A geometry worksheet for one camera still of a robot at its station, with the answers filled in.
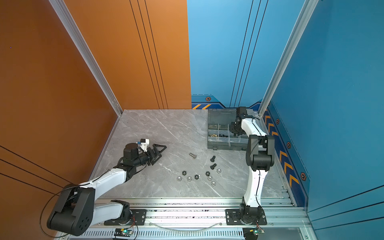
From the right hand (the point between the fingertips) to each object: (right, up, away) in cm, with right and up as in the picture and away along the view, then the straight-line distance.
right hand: (234, 130), depth 102 cm
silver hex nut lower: (-19, -27, -17) cm, 37 cm away
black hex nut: (-34, -25, -13) cm, 44 cm away
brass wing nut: (-14, -4, +3) cm, 15 cm away
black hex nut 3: (-20, -25, -14) cm, 35 cm away
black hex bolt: (-16, -18, -8) cm, 26 cm away
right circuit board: (0, -49, -31) cm, 58 cm away
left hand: (-45, -11, -17) cm, 49 cm away
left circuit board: (-61, -48, -31) cm, 84 cm away
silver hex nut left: (-36, -28, -17) cm, 49 cm away
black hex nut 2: (-26, -27, -15) cm, 41 cm away
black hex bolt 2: (-17, -22, -13) cm, 30 cm away
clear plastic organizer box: (-11, -4, -2) cm, 12 cm away
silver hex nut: (-30, -27, -17) cm, 44 cm away
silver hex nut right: (-13, -24, -13) cm, 30 cm away
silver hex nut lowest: (-17, -30, -18) cm, 39 cm away
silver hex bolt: (-28, -17, -8) cm, 33 cm away
